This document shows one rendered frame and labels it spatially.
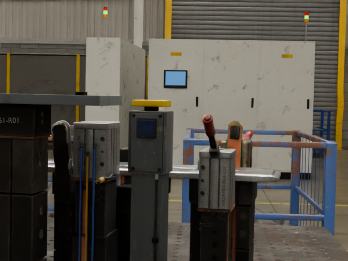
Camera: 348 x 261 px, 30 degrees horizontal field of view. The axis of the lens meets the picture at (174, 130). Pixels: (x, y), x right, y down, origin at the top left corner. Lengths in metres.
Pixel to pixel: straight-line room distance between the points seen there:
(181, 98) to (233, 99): 0.75
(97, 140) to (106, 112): 8.19
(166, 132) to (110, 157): 0.24
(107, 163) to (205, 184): 0.21
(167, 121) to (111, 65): 8.38
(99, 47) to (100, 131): 8.25
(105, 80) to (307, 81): 2.91
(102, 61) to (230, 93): 1.91
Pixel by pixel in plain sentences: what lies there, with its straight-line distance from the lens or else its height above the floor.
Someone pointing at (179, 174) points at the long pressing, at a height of 1.00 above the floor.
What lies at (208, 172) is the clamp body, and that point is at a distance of 1.30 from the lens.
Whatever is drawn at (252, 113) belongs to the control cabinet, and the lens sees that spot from 9.48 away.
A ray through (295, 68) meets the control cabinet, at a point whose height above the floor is 1.61.
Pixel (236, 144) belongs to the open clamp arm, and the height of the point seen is 1.05.
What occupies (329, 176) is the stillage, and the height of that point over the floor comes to 0.77.
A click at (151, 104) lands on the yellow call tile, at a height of 1.15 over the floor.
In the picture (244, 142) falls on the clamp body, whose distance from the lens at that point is 1.63.
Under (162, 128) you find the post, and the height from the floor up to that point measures 1.11.
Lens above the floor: 1.17
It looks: 3 degrees down
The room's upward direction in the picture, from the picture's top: 1 degrees clockwise
